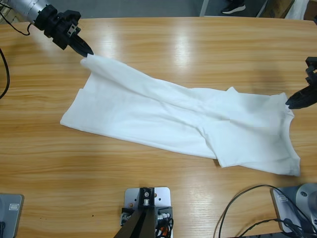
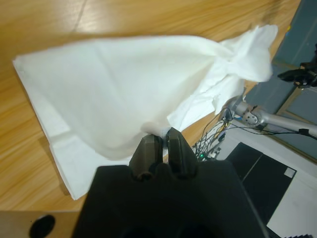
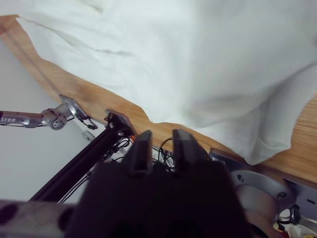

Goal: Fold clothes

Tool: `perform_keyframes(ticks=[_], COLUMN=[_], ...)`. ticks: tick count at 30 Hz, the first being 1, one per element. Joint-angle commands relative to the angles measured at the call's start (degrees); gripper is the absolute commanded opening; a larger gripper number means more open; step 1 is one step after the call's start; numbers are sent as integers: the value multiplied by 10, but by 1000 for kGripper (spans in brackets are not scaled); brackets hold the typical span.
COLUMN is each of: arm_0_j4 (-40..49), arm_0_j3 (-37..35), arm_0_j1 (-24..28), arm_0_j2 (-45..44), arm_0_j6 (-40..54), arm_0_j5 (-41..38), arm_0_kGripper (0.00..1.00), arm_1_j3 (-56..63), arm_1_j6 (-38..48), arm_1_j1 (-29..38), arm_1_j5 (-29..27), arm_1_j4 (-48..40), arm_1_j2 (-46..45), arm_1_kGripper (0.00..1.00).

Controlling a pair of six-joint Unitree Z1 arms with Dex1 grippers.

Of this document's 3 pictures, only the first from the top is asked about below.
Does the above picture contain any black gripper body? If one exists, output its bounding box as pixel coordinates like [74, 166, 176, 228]
[306, 69, 317, 87]
[34, 4, 82, 51]

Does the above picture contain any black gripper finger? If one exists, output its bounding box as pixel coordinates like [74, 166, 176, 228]
[288, 98, 317, 110]
[75, 35, 95, 55]
[70, 44, 89, 58]
[285, 85, 317, 105]

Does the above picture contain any white t-shirt with black logo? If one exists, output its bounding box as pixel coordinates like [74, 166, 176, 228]
[60, 55, 302, 177]

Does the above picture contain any wooden pallet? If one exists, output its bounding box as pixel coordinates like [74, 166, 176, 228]
[0, 1, 20, 24]

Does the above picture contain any white bag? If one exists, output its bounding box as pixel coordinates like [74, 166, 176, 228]
[284, 0, 310, 20]

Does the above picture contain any brown cardboard box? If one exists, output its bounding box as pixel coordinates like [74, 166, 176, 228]
[262, 0, 295, 18]

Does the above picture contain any black sneaker with white sole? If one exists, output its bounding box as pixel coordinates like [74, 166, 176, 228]
[220, 0, 246, 14]

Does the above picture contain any white metal pole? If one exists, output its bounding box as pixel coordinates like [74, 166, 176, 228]
[199, 0, 209, 16]

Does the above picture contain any black clamp with silver knob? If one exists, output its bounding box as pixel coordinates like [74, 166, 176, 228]
[155, 205, 174, 233]
[120, 207, 136, 227]

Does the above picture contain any black gripper side bracket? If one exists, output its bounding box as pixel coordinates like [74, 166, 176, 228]
[60, 9, 82, 23]
[305, 56, 317, 71]

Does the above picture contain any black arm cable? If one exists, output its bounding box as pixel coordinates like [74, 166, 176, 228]
[0, 9, 32, 36]

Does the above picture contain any thick black curved cable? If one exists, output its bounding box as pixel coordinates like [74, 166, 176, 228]
[0, 48, 11, 100]

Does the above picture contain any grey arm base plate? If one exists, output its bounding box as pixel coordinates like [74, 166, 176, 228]
[0, 193, 25, 238]
[270, 186, 317, 234]

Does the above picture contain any thin dark cable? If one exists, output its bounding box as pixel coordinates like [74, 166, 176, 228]
[232, 218, 298, 238]

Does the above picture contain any white mount block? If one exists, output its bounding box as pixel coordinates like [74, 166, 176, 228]
[123, 187, 174, 238]

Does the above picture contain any black and orange cable bundle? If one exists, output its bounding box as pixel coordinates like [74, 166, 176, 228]
[156, 218, 175, 238]

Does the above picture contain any dark camera post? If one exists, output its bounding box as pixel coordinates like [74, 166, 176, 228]
[115, 187, 157, 238]

